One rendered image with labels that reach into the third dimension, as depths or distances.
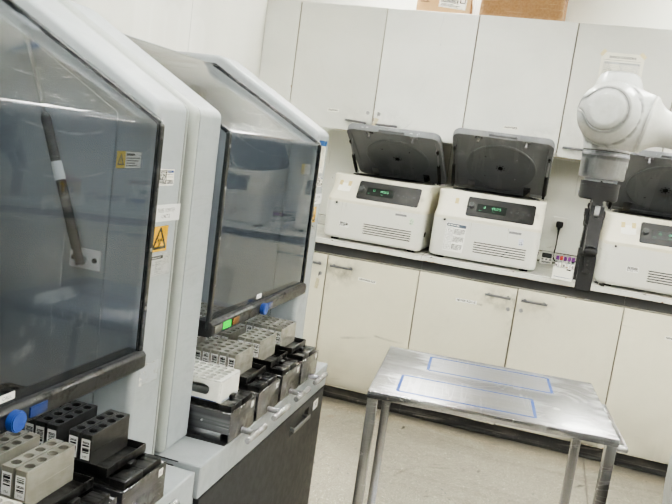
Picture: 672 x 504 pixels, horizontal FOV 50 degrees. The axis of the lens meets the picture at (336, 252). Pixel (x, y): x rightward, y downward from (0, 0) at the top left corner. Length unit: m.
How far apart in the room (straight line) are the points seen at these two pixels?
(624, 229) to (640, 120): 2.47
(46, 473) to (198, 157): 0.63
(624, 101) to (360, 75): 3.00
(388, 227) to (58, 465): 2.84
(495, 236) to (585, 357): 0.75
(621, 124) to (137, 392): 0.97
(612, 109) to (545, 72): 2.76
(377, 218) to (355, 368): 0.84
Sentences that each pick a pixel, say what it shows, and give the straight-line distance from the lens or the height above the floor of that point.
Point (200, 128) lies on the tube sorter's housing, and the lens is 1.42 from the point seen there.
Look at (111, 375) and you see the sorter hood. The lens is 1.25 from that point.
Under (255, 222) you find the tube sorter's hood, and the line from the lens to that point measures 1.69.
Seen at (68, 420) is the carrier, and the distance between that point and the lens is 1.33.
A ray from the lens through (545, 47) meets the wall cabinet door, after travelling 4.06.
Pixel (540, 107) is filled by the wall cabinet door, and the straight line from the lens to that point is 4.02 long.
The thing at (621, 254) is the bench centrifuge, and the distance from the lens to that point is 3.76.
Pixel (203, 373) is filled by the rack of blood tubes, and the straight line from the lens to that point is 1.65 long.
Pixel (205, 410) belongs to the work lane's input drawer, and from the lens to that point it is 1.62.
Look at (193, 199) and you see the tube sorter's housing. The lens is 1.43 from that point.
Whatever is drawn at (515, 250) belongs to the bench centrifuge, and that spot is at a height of 1.00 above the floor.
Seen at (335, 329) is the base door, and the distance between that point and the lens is 3.98.
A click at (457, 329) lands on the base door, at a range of 3.82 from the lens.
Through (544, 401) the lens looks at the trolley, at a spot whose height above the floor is 0.82.
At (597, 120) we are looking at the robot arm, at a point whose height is 1.50.
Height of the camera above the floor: 1.40
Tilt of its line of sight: 8 degrees down
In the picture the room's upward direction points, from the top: 8 degrees clockwise
